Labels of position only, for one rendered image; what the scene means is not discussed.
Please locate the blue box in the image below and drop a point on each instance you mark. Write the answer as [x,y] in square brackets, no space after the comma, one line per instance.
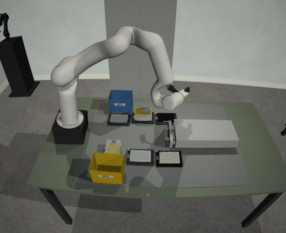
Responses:
[120,100]

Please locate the yellow open-top bin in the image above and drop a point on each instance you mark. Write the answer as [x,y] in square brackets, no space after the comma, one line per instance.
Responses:
[107,168]

